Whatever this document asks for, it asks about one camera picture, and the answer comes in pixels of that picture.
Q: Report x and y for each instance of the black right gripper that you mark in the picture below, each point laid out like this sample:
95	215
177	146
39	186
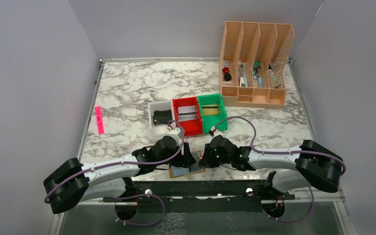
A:
208	157

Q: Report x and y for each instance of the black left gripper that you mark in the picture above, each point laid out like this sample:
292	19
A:
185	156

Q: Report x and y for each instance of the yellow-brown card holder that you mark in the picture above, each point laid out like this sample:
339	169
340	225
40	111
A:
192	173

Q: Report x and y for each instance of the white plastic bin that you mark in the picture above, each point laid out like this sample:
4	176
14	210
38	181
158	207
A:
158	131

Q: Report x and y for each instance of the green plastic bin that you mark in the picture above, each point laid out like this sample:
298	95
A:
209	121

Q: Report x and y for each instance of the red plastic bin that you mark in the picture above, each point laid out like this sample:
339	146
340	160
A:
192	127

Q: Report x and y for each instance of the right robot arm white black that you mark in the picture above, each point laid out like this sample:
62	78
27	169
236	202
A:
306	165

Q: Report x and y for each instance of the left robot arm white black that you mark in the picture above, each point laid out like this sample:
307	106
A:
73	182

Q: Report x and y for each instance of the black card in white bin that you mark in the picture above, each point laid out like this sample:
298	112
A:
162	117

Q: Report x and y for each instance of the white cards stack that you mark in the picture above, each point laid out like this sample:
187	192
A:
187	113

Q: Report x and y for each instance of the gold card with stripe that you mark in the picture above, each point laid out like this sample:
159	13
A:
210	110

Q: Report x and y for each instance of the red and black stamp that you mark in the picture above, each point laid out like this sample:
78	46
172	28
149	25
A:
226	74

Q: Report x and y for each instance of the pink highlighter marker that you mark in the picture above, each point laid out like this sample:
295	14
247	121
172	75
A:
99	120

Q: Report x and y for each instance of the peach plastic desk organizer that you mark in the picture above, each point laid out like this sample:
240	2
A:
248	48

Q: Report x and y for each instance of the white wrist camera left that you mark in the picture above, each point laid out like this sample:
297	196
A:
174	133

